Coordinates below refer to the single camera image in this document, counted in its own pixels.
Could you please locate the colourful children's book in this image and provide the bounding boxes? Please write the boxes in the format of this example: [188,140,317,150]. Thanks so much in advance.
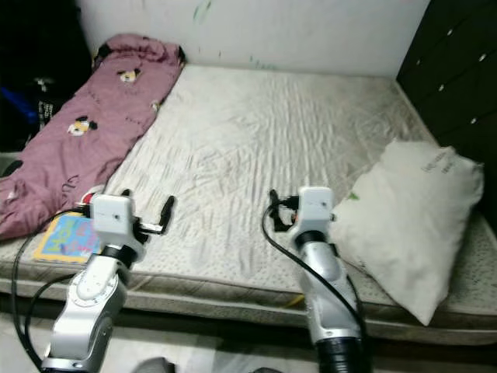
[33,211,102,263]

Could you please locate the white pillow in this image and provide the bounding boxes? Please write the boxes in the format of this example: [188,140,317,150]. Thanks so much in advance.
[328,139,485,326]

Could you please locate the pink cartoon blanket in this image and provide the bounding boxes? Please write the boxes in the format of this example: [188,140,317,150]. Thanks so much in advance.
[0,33,186,241]

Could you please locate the white quilted mattress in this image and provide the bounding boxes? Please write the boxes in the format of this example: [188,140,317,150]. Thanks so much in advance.
[0,62,497,348]

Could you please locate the black printed bag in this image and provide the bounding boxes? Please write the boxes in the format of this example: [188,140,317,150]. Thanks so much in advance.
[0,74,67,154]

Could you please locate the grey robot left leg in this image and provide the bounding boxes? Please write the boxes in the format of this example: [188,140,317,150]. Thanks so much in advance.
[130,357,178,373]

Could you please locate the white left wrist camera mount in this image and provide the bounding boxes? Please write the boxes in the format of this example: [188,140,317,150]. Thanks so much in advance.
[90,193,143,248]

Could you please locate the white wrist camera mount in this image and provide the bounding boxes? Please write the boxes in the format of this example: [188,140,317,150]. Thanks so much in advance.
[90,193,143,248]
[296,186,337,234]

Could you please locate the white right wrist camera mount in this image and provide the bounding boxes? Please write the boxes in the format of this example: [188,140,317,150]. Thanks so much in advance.
[296,186,337,234]

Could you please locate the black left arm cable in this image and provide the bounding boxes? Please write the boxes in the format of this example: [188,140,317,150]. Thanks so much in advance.
[9,204,96,373]

